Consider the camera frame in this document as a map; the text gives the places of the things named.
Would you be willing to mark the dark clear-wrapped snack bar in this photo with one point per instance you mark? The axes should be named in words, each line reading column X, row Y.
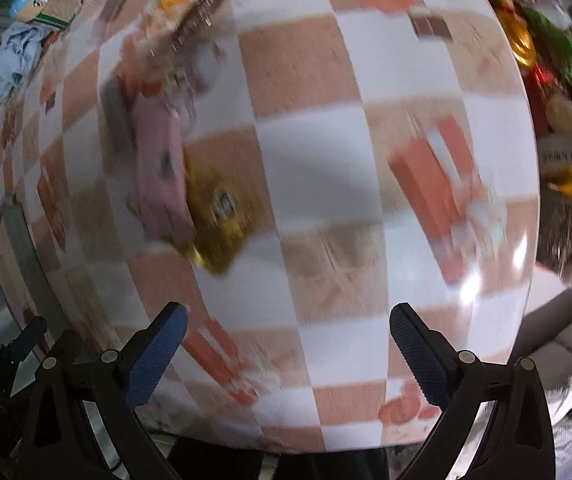
column 194, row 23

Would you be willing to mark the light blue cloth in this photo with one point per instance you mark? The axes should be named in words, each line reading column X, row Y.
column 20, row 51

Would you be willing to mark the sunflower seed bag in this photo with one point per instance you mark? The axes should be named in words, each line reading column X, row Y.
column 554, row 246

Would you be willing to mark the blue starbucks cup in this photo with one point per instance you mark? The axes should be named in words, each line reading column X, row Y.
column 55, row 14

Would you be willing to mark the grey sofa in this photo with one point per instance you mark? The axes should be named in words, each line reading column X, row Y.
column 545, row 337

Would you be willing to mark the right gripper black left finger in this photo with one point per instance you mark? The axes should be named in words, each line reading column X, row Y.
column 62, row 440

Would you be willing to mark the gold coin candy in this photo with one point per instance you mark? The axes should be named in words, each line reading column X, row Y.
column 519, row 39

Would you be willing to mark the gold foil snack pouch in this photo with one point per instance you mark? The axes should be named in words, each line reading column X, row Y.
column 228, row 204

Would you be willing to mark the pink long snack bar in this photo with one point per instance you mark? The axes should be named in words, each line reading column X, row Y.
column 160, row 169

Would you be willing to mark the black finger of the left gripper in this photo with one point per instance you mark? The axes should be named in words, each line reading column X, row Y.
column 12, row 354

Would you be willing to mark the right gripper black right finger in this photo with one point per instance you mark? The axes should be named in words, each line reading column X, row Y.
column 517, row 442

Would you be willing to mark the green foil snack bag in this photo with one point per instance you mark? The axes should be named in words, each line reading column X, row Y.
column 557, row 41

